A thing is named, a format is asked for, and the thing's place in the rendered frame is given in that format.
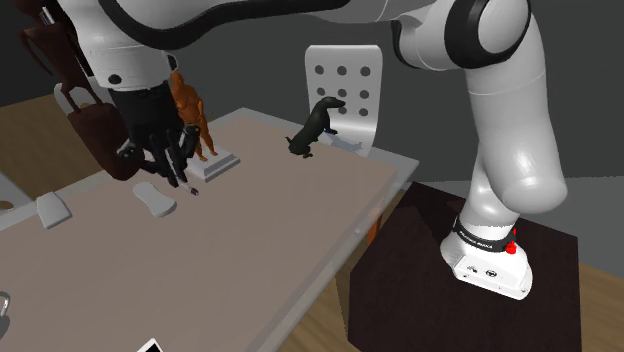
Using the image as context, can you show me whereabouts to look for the grey table with beige top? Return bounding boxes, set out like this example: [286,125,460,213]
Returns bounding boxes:
[0,107,421,352]

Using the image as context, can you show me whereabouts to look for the white-edged black flat device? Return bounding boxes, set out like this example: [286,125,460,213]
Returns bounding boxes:
[135,337,165,352]

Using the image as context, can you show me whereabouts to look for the white chair with round holes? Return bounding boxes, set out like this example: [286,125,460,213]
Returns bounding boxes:
[304,44,384,158]

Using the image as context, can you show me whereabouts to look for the grey wedge-shaped object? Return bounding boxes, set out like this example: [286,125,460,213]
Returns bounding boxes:
[35,191,74,230]

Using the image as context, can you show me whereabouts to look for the orange human figure on base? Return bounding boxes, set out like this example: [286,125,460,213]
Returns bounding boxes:
[167,70,242,184]

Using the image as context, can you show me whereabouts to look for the white oblong rounded object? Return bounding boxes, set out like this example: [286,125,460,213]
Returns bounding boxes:
[132,181,179,219]

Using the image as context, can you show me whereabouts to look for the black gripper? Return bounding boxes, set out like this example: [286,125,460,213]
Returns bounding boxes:
[107,81,202,189]

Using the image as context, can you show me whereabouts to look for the black animal figure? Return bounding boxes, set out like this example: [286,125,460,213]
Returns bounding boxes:
[284,95,348,160]

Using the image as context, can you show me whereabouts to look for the dark robot stand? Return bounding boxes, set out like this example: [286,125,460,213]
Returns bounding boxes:
[346,182,583,352]

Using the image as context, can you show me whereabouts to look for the black and white pen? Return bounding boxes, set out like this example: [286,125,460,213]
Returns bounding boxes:
[165,148,201,197]

